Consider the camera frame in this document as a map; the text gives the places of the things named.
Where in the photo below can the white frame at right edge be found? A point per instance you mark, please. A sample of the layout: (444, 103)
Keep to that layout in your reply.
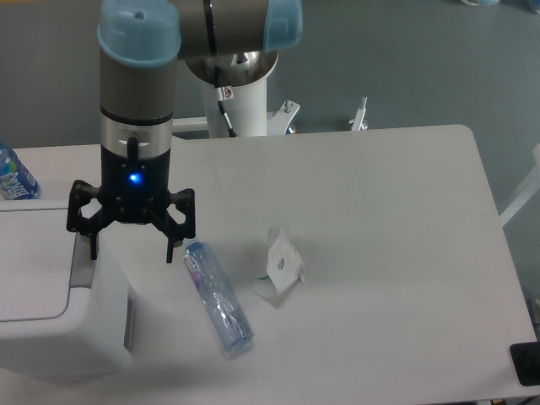
(526, 189)

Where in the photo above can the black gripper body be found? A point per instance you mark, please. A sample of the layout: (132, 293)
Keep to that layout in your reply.
(134, 192)

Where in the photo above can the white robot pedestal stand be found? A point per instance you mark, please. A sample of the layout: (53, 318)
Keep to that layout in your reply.
(234, 94)

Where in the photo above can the clear empty plastic bottle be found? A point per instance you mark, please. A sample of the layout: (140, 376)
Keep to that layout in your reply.
(218, 298)

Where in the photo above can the blue labelled water bottle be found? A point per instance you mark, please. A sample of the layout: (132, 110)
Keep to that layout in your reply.
(17, 183)

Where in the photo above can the white push-lid trash can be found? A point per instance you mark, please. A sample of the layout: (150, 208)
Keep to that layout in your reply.
(62, 313)

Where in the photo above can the black device at table edge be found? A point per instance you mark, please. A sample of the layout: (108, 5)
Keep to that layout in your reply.
(525, 357)

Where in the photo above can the crumpled white paper carton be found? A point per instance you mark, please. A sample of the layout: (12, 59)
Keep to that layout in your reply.
(284, 268)

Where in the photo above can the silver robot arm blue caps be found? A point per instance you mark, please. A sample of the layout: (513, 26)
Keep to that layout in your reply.
(140, 44)

